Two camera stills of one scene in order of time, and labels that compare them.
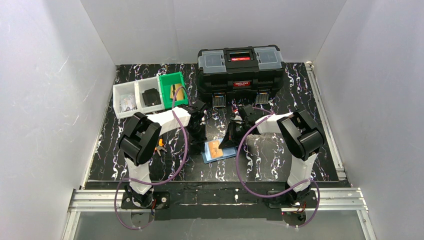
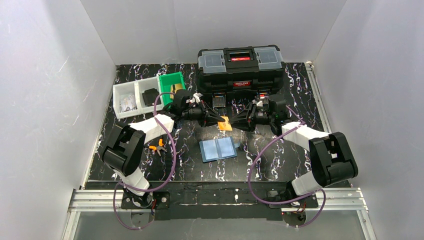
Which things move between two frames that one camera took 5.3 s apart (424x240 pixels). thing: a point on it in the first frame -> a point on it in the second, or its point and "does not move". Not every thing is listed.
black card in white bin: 151,97 does not move
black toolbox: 234,72 does not move
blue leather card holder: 212,152 does not move
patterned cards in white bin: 128,102 does not move
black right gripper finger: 234,134 -> 245,120
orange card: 215,151 -> 224,125
